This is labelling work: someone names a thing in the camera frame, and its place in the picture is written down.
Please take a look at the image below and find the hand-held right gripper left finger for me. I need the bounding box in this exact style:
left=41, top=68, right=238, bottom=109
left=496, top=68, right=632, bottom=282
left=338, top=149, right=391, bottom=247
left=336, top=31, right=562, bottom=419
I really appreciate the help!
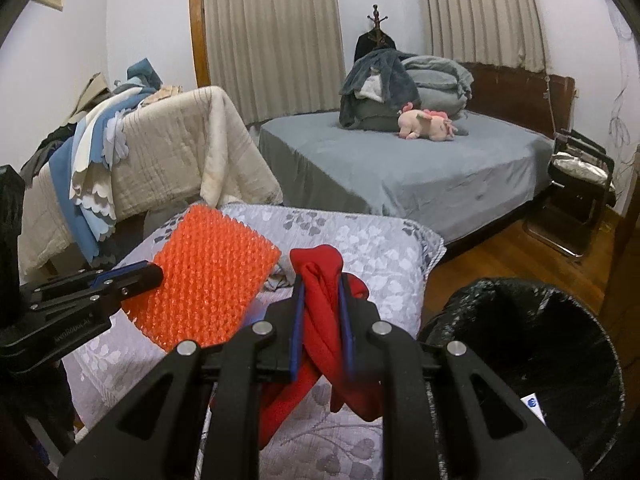
left=59, top=274, right=307, bottom=480

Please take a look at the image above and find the small grey cloth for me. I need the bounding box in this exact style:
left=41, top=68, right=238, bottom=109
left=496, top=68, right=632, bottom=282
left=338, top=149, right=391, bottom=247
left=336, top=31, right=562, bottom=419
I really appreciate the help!
left=265, top=252, right=301, bottom=292

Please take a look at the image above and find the pink plush toy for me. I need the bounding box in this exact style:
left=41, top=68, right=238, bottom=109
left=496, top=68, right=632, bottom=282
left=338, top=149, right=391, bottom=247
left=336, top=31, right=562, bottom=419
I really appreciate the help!
left=397, top=101, right=458, bottom=142

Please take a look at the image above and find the narrow beige curtain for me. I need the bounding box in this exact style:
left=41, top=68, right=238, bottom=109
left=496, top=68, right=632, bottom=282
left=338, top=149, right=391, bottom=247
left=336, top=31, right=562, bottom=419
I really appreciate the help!
left=419, top=0, right=548, bottom=73

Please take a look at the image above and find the white paper slip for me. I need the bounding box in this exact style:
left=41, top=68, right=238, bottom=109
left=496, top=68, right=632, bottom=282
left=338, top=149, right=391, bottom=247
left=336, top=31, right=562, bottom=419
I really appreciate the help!
left=520, top=394, right=545, bottom=423

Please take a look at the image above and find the orange spiky plastic mat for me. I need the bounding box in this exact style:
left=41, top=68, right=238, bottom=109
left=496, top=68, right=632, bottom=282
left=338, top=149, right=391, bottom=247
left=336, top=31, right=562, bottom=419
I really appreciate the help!
left=120, top=203, right=282, bottom=353

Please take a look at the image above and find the black folding chair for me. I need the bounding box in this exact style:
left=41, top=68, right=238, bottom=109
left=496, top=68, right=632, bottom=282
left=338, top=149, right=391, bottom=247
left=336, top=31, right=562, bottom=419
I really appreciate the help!
left=522, top=129, right=617, bottom=259

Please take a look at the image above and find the curved wooden frame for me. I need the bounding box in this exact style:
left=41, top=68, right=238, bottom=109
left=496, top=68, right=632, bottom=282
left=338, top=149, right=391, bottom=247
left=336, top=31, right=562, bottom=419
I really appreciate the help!
left=187, top=0, right=211, bottom=88

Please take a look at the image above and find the grey floral quilt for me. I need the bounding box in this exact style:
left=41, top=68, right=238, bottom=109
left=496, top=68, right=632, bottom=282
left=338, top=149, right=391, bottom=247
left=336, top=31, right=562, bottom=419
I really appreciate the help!
left=65, top=203, right=447, bottom=480

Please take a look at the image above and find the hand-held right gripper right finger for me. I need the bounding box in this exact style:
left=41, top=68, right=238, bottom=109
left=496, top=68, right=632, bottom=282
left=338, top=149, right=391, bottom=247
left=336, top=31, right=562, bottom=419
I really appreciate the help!
left=339, top=279, right=585, bottom=480

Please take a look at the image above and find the folded light grey duvet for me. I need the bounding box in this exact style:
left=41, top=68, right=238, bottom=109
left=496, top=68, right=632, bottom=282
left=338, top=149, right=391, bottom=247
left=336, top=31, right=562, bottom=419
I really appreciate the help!
left=400, top=55, right=475, bottom=111

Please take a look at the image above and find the black trash bin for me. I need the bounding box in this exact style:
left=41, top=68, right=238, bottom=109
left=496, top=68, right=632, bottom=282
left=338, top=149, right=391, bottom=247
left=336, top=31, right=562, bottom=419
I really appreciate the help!
left=417, top=277, right=628, bottom=480

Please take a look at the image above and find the thin wall cable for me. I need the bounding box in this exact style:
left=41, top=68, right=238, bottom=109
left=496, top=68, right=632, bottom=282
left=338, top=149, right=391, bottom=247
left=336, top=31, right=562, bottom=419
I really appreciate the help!
left=607, top=10, right=638, bottom=196

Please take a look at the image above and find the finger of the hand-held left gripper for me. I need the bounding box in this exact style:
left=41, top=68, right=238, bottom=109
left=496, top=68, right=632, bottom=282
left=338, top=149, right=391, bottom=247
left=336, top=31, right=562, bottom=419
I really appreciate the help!
left=75, top=260, right=153, bottom=283
left=20, top=265, right=165, bottom=314

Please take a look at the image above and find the wooden headboard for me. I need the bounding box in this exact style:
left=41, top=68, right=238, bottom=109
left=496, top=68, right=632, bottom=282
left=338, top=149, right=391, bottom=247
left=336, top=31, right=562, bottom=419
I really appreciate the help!
left=457, top=61, right=576, bottom=140

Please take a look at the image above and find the blue white scalloped cloth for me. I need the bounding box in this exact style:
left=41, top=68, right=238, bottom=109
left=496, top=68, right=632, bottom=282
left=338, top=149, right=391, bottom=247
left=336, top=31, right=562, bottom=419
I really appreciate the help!
left=47, top=105, right=132, bottom=263

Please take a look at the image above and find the thin metal rod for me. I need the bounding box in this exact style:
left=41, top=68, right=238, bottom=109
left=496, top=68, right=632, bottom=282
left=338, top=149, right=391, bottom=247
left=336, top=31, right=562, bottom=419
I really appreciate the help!
left=545, top=75, right=558, bottom=138

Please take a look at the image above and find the beige draped quilt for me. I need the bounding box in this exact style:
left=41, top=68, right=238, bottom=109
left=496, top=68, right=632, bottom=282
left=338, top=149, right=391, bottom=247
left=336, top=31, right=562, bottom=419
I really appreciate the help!
left=17, top=85, right=283, bottom=276

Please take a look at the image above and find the wide beige curtain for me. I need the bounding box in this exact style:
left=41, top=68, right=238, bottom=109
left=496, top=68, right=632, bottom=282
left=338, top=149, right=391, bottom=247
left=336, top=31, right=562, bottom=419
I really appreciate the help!
left=202, top=0, right=347, bottom=126

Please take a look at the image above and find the silver chair cushion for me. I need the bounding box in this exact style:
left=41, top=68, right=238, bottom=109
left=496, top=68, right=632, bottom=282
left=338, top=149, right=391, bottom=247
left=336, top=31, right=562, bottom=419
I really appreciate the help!
left=550, top=152, right=608, bottom=183

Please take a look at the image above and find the red cloth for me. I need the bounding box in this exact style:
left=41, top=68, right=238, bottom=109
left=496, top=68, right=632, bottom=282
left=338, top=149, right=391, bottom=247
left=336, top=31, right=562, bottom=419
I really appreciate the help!
left=257, top=244, right=386, bottom=453

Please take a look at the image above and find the blue cloth pile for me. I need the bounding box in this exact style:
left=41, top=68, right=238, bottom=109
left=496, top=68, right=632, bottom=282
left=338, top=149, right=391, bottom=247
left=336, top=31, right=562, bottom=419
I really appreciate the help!
left=112, top=58, right=166, bottom=96

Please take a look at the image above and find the bed with grey sheet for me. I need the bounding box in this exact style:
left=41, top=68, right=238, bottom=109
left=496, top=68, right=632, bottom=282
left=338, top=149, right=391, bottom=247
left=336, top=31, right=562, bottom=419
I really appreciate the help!
left=258, top=110, right=557, bottom=246

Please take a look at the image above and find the wooden coat rack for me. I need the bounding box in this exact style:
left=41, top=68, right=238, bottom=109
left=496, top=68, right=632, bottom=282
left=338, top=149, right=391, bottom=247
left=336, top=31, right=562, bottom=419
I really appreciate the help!
left=367, top=4, right=393, bottom=51

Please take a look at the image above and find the dark clothes heap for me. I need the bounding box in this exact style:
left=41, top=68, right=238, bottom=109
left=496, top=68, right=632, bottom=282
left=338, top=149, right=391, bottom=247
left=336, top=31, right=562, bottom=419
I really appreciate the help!
left=20, top=122, right=76, bottom=181

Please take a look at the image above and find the dark grey pillow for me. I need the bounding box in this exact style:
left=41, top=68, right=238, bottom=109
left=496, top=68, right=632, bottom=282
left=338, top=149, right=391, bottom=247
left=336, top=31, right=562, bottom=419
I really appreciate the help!
left=357, top=100, right=471, bottom=136

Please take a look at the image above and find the pale pink cloth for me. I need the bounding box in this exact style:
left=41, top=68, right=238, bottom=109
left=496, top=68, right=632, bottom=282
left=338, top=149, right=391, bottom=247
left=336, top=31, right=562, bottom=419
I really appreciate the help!
left=142, top=85, right=183, bottom=106

